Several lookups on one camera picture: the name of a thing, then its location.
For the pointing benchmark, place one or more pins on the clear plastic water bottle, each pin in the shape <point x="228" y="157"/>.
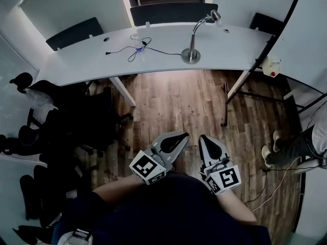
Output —
<point x="139" y="50"/>

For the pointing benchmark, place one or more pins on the silver desk lamp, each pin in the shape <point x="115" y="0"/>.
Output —
<point x="191" y="45"/>

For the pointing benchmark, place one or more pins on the wide dark desk partition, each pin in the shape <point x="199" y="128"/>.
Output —
<point x="173" y="14"/>

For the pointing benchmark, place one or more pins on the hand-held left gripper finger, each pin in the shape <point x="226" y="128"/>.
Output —
<point x="177" y="152"/>
<point x="163" y="139"/>

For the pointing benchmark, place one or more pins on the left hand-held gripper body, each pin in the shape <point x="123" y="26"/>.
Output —
<point x="146" y="167"/>

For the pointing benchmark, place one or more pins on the clear plastic bag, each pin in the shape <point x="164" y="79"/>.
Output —
<point x="38" y="98"/>

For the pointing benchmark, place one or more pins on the person's right forearm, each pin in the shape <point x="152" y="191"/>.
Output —
<point x="237" y="208"/>

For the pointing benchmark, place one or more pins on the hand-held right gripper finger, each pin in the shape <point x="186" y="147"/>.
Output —
<point x="219" y="149"/>
<point x="204" y="154"/>

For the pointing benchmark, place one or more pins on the person's left forearm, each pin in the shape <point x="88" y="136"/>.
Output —
<point x="120" y="189"/>

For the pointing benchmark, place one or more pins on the person's dark shirt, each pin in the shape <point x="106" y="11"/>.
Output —
<point x="166" y="213"/>

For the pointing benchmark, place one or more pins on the black cap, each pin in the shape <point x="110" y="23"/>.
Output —
<point x="21" y="82"/>

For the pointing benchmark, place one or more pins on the black office chair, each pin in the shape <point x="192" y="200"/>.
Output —
<point x="84" y="116"/>
<point x="51" y="162"/>

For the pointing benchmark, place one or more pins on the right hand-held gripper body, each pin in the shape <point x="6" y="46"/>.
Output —
<point x="226" y="179"/>

